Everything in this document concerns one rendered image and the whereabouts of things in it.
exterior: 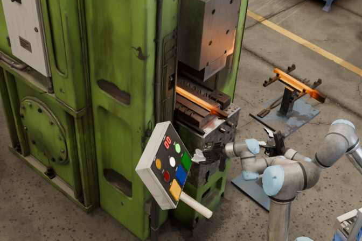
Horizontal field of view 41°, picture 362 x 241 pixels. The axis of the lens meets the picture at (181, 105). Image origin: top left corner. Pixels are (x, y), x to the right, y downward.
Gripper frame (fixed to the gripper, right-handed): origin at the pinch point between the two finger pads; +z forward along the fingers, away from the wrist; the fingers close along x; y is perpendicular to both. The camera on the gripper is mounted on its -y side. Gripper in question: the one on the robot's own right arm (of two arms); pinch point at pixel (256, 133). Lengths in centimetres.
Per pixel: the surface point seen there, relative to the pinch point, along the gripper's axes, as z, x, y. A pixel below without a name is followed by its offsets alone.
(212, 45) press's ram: 31, -8, -48
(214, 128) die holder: 24.9, -5.1, 8.8
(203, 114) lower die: 32.3, -7.0, 1.0
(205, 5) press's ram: 31, -17, -75
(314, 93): -7, 54, -1
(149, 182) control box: 14, -73, -10
